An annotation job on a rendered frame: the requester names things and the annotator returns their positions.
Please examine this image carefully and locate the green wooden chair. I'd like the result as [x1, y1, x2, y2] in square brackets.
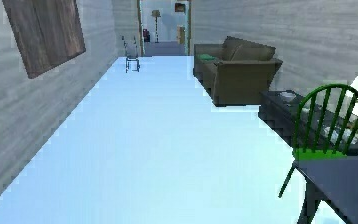
[278, 83, 358, 199]

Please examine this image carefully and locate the dark grey table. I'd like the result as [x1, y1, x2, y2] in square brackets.
[292, 155, 358, 224]

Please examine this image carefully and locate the black low cabinet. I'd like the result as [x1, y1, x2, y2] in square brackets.
[257, 89, 358, 156]

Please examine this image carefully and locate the brown wooden framed picture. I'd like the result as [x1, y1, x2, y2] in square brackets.
[2, 0, 87, 80]

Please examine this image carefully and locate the brown sofa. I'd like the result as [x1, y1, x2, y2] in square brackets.
[193, 35, 284, 107]

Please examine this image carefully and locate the green cushion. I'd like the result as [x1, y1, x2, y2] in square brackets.
[198, 53, 219, 62]

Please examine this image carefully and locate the tall floor lamp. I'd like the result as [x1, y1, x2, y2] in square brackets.
[151, 9, 162, 44]

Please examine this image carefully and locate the white dish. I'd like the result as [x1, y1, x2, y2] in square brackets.
[280, 91, 297, 101]

